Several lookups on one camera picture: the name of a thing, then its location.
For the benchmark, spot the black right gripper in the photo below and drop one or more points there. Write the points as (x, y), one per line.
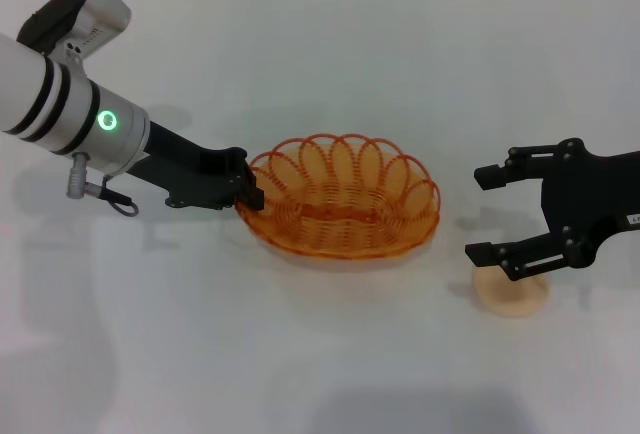
(590, 209)

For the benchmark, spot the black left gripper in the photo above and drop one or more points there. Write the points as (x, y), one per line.
(185, 174)

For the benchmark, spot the pale round bread bun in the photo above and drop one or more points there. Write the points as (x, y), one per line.
(510, 299)

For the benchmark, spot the orange woven plastic basket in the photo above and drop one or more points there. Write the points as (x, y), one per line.
(340, 209)

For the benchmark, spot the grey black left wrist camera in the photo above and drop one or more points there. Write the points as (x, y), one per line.
(75, 14)

